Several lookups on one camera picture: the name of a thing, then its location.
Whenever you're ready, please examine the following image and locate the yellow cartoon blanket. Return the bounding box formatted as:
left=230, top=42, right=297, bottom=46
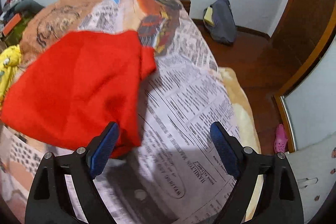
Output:
left=0, top=44, right=22, bottom=106

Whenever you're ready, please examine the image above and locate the cream fleece blanket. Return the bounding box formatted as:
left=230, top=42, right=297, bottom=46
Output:
left=219, top=66, right=264, bottom=222

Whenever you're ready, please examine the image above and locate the newspaper print bedspread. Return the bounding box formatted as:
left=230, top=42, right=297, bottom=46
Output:
left=1, top=0, right=239, bottom=223

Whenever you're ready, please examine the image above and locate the orange box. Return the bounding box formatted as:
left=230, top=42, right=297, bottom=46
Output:
left=2, top=13, right=22, bottom=36

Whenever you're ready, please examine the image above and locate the green patterned cloth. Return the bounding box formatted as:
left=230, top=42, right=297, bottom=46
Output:
left=3, top=16, right=33, bottom=47

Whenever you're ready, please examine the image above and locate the red zip sweatshirt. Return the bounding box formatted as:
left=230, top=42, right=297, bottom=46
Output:
left=1, top=31, right=156, bottom=158

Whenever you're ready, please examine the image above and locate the brown wooden door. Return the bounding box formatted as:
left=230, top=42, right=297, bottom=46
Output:
left=270, top=0, right=335, bottom=97

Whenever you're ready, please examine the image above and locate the pink croc shoe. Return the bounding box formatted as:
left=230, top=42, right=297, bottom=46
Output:
left=273, top=124, right=288, bottom=153

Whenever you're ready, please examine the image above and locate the white cabinet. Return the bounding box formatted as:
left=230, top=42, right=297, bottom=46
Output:
left=284, top=42, right=335, bottom=223

